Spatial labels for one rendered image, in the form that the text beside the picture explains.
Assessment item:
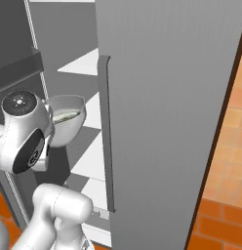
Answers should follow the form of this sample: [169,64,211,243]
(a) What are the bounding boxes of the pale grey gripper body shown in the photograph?
[30,157,51,173]

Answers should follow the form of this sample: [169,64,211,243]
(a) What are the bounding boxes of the grey container with fish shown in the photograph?
[49,94,88,148]

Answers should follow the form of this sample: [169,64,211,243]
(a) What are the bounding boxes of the white freezer rack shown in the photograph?
[83,91,103,131]
[69,131,107,183]
[57,47,101,77]
[79,177,109,213]

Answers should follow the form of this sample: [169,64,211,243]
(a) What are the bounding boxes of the pale fish piece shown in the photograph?
[53,109,82,125]

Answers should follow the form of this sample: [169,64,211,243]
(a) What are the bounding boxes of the white freezer drawer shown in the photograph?
[81,206,113,249]

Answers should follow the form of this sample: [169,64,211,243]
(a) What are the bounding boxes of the grey freezer door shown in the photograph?
[0,0,51,230]

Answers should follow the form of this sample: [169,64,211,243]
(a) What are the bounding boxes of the dark grey door bin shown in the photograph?
[0,48,46,96]

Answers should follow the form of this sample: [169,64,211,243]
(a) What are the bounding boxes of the grey fridge door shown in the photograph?
[95,0,242,250]

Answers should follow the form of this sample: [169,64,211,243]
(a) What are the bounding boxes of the grey fridge door handle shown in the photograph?
[97,55,117,214]

